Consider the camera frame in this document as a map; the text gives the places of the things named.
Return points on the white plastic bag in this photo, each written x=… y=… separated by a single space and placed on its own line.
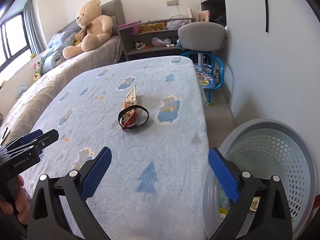
x=157 y=42

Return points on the light blue wipes packet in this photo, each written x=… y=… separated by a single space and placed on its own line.
x=223 y=200

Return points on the light blue patterned blanket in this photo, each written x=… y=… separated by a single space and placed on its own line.
x=153 y=187

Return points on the yellow square plastic lid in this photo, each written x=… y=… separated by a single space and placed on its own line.
x=223 y=211

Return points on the grey office chair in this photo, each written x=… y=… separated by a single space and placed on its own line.
x=201 y=38

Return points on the small green doll toy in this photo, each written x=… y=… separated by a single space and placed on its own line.
x=38 y=69

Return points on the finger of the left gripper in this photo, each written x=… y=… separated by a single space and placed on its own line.
x=23 y=140
x=43 y=141

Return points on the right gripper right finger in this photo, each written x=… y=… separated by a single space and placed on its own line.
x=272 y=219

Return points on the pink storage box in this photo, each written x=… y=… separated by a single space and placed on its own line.
x=132 y=26

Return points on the grey bed headboard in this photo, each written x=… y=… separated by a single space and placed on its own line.
x=113 y=9

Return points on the grey bedside shelf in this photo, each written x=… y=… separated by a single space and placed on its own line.
x=142 y=40

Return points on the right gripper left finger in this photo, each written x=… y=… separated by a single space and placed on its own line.
x=47 y=218

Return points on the grey window curtain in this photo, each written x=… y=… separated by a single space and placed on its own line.
x=32 y=28

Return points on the red stool frame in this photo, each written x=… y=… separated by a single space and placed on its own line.
x=316 y=202

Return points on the wall power socket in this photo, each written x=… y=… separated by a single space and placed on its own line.
x=172 y=3

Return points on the black ring band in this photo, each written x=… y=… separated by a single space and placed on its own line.
x=121 y=113

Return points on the beige teddy bear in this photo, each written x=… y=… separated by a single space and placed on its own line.
x=96 y=29

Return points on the blue patterned pillow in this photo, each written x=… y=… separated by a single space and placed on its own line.
x=53 y=56

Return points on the red white snack wrapper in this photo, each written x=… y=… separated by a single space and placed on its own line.
x=131 y=102

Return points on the blue kids chair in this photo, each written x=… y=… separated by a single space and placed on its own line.
x=209 y=69

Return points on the person's left hand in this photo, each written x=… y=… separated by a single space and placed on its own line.
x=22 y=203

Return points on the grey perforated laundry basket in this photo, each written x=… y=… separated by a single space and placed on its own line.
x=265 y=147

